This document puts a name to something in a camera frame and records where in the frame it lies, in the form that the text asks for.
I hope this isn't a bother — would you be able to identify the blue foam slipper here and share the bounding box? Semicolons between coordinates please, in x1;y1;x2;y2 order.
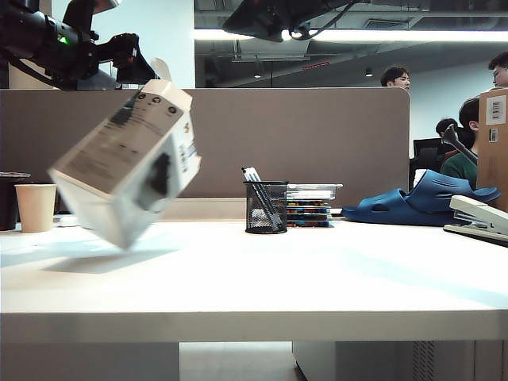
341;169;502;229

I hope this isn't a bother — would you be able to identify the beige paper cup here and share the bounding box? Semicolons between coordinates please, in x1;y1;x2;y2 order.
14;183;58;234

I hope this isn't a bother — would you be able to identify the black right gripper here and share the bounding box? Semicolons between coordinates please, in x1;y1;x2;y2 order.
221;0;331;43

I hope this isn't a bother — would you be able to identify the beige desk side panel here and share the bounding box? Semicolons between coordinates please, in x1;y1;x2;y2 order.
0;341;180;381

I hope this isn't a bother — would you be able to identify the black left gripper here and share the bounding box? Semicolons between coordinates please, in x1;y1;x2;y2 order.
96;33;160;125

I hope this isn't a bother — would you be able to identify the colourful book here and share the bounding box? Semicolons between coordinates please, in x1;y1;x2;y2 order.
285;200;333;210
285;219;332;229
285;209;332;221

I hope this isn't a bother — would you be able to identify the person in green sweater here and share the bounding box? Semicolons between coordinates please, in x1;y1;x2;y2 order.
439;96;482;190

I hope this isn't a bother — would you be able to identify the long ceiling light strip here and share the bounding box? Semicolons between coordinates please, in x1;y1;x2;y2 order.
193;28;508;43

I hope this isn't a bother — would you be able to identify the black office chair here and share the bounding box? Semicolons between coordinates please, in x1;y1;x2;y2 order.
412;137;454;191

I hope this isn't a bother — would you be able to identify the black grey lever handle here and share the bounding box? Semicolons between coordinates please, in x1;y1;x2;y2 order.
441;123;479;166

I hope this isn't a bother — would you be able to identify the black-haired standing person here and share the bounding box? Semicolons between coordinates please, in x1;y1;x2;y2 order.
379;64;412;94

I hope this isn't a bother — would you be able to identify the clear plastic case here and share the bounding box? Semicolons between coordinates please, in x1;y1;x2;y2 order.
285;183;344;202

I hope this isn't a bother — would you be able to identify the black pen with white cap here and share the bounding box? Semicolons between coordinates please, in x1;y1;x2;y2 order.
241;167;281;232

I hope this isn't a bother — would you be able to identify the grey white stapler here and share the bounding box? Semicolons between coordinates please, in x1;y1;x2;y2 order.
442;194;508;248

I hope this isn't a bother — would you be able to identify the black-haired seated person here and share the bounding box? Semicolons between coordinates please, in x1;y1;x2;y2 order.
435;117;462;139

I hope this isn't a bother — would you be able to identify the brown desk partition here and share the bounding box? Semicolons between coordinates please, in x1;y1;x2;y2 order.
0;87;411;221

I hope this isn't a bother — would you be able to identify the white mask box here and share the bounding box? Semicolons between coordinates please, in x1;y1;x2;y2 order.
47;56;204;252

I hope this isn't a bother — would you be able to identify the person with glasses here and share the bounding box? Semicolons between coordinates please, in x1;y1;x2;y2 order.
487;51;508;89

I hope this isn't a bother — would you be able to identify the brown cardboard box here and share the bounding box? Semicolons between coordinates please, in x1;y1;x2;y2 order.
475;87;508;214

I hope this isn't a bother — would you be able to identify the black mesh pen holder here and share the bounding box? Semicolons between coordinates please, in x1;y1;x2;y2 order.
248;167;288;232
242;181;290;236

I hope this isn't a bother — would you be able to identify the dark cup with foil lid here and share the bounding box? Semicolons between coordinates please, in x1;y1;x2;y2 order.
0;171;31;233

